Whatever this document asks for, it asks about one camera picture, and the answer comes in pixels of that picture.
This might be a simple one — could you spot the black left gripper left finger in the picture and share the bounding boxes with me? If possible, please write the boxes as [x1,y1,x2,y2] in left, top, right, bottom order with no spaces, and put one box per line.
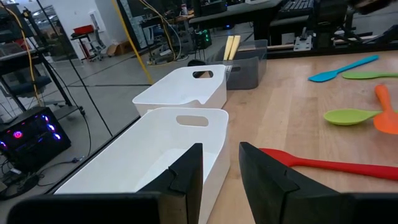
[136,142,204,224]

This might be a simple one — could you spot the dark grey desk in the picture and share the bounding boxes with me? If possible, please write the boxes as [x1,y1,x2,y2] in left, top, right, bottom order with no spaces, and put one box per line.
[188,0,282,41]

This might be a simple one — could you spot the red box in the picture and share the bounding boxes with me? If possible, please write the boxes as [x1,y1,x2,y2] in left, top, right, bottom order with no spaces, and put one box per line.
[73,24,95,35]

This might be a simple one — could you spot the orange silicone spoon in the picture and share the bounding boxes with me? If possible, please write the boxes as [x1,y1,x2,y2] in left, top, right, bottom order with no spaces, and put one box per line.
[373,84,398,136]

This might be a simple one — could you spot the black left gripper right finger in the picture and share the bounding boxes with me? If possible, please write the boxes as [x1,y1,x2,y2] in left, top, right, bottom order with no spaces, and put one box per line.
[238,142,340,224]

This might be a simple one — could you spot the yellow cable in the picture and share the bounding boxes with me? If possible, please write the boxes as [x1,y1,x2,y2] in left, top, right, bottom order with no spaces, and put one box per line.
[111,0,155,85]
[138,0,178,62]

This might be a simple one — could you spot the white plastic bin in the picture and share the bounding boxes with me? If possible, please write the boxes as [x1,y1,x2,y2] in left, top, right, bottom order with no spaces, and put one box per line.
[132,64,228,118]
[54,107,231,224]

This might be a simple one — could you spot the black box green lights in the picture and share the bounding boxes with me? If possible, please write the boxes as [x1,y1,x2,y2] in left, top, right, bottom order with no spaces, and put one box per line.
[194,29,212,49]

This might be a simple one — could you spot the red silicone spatula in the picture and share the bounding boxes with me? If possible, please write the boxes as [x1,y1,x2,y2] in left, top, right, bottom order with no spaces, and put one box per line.
[259,147,398,181]

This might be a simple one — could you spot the grey wheeled cart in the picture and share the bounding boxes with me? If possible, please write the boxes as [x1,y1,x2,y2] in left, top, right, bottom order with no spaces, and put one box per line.
[70,30,106,62]

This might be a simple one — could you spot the black keyboard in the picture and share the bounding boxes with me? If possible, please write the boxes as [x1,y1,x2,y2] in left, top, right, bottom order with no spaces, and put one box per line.
[277,0,315,13]

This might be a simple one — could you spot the white mounting bracket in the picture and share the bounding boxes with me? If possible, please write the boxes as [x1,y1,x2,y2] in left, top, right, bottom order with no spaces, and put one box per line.
[293,35,313,52]

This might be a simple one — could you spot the green silicone spatula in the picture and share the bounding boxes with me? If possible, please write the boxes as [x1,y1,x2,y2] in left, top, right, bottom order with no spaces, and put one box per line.
[341,71,398,80]

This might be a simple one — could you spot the cardboard box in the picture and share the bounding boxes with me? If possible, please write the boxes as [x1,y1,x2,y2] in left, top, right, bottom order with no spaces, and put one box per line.
[106,40,131,57]

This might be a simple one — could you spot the lime green silicone spoon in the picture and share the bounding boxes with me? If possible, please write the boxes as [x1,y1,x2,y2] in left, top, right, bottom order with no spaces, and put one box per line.
[323,108,398,126]

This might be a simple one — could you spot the blue silicone spatula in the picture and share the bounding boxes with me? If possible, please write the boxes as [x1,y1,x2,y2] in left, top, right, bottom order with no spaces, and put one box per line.
[307,55,380,83]

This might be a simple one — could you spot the grey translucent plastic bin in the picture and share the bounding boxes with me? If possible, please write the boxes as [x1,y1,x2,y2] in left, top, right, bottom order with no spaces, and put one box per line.
[206,39,269,91]

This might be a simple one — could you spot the black computer coloured lights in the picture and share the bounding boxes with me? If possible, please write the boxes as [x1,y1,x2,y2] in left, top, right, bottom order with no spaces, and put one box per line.
[0,106,72,174]

